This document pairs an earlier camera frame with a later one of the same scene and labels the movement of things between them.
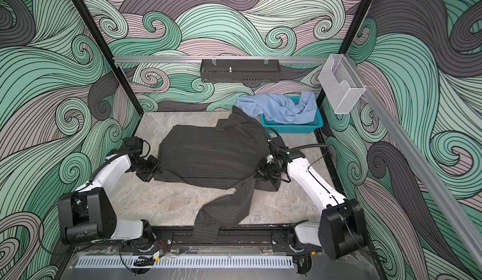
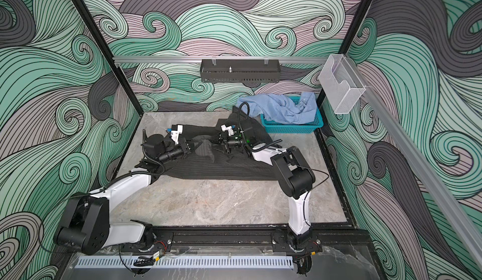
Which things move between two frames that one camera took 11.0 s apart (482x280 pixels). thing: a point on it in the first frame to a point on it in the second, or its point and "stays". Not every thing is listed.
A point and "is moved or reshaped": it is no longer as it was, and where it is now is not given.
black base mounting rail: (251, 239) stays
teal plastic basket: (282, 127) stays
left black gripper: (147, 177) to (185, 149)
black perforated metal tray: (240, 70) stays
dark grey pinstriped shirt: (223, 156) is moved or reshaped
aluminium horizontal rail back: (221, 59) stays
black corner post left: (101, 46) stays
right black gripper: (260, 171) to (224, 140)
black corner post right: (326, 103) stays
